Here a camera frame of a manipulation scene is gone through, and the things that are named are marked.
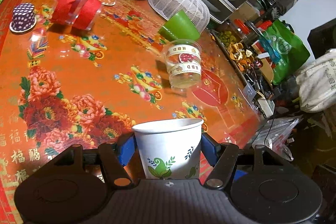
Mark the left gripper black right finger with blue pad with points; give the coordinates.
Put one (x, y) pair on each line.
(222, 157)

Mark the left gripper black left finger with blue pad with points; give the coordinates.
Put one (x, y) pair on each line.
(114, 156)

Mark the white paper cup green print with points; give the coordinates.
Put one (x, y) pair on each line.
(170, 149)

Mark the clear plastic cup with ribbon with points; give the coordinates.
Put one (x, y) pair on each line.
(183, 63)

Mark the green plastic cup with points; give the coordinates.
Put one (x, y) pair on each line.
(179, 26)

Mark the clear cup red ribbon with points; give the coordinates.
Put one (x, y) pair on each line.
(80, 14)

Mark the purple polka dot cup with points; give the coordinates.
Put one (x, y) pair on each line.
(23, 18)

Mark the tray of dried snacks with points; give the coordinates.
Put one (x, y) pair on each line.
(230, 38)

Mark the red floral tablecloth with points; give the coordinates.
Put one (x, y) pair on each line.
(60, 86)

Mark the beige canvas tote bag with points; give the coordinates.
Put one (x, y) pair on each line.
(317, 84)

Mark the green shopping bag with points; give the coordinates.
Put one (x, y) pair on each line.
(288, 51)

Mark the white mesh food cover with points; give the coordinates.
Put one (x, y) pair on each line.
(196, 10)

